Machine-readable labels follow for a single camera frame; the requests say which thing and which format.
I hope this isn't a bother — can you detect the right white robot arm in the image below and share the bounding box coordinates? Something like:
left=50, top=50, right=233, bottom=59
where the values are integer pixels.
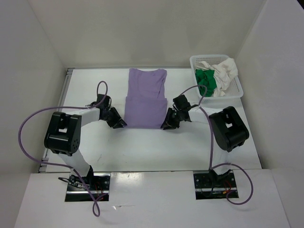
left=161, top=104, right=249, bottom=187

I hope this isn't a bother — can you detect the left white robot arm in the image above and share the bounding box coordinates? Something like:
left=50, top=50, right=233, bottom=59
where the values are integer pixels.
left=44, top=107, right=127, bottom=190

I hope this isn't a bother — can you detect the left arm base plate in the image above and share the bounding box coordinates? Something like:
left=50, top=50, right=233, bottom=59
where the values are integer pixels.
left=65, top=173, right=111, bottom=202

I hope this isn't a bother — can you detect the green t shirt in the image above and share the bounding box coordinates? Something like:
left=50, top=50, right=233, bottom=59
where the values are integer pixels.
left=195, top=69, right=217, bottom=97

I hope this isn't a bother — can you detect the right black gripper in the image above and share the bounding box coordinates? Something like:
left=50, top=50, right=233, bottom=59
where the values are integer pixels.
left=161, top=107, right=182, bottom=130

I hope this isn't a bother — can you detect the purple t shirt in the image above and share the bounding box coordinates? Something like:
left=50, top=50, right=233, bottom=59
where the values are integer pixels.
left=124, top=68, right=167, bottom=129

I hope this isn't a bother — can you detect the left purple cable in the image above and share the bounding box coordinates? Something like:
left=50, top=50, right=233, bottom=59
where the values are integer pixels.
left=18, top=81, right=110, bottom=218

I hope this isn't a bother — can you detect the white t shirt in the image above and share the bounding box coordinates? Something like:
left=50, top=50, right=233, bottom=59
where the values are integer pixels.
left=195, top=58, right=238, bottom=97

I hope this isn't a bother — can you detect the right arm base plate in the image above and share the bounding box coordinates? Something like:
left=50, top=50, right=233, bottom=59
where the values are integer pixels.
left=193, top=171, right=239, bottom=200

